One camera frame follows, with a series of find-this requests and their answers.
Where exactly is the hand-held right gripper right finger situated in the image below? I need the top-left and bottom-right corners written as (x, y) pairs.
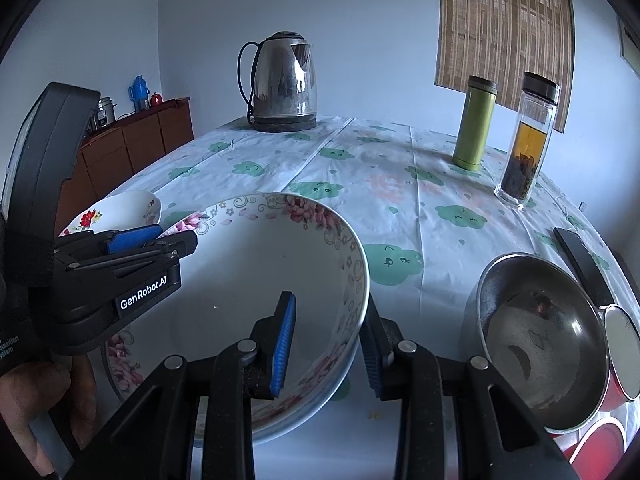
top-left (357, 292), bottom-right (581, 480)

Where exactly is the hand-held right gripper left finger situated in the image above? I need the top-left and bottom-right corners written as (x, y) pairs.
top-left (65, 291), bottom-right (297, 480)

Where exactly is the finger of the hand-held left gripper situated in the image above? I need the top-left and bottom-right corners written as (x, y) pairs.
top-left (75, 230), bottom-right (198, 281)
top-left (55, 225), bottom-right (165, 266)

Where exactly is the small floral ceramic bowl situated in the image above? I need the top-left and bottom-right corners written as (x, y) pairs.
top-left (57, 190), bottom-right (163, 238)

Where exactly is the large floral ceramic bowl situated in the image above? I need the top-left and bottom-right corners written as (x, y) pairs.
top-left (150, 192), bottom-right (371, 446)

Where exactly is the white enamel bowl dark rim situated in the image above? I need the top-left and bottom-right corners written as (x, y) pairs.
top-left (602, 304), bottom-right (640, 402)

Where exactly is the person's left hand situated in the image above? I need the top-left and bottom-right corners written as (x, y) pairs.
top-left (0, 360), bottom-right (98, 478)

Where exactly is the steel rice cooker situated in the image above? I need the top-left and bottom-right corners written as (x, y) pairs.
top-left (90, 96), bottom-right (118, 133)

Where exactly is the wooden cabinet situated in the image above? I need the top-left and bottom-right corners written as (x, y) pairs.
top-left (52, 97), bottom-right (195, 233)

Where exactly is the blue water bottle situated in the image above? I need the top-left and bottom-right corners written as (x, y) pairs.
top-left (128, 75), bottom-right (151, 111)

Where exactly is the black kettle base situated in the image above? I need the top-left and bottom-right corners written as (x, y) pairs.
top-left (247, 112), bottom-right (318, 134)

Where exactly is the stainless steel bowl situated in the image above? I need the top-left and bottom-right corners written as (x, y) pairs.
top-left (462, 252), bottom-right (612, 433)

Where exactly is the stainless steel electric kettle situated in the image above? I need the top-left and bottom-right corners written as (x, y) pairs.
top-left (237, 31), bottom-right (319, 120)

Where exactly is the black smartphone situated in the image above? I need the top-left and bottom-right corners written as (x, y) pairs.
top-left (552, 226), bottom-right (616, 308)

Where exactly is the red and white bowl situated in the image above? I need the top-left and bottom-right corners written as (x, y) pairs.
top-left (552, 375), bottom-right (636, 480)

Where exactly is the glass tea bottle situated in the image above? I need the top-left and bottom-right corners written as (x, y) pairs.
top-left (494, 71), bottom-right (561, 209)

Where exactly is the green thermos bottle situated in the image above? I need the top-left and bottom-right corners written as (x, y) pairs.
top-left (452, 75), bottom-right (498, 171)

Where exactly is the bamboo window blind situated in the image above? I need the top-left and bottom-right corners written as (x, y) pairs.
top-left (434, 0), bottom-right (575, 134)

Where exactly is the framed wall picture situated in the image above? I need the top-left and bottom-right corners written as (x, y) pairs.
top-left (617, 17), bottom-right (640, 76)

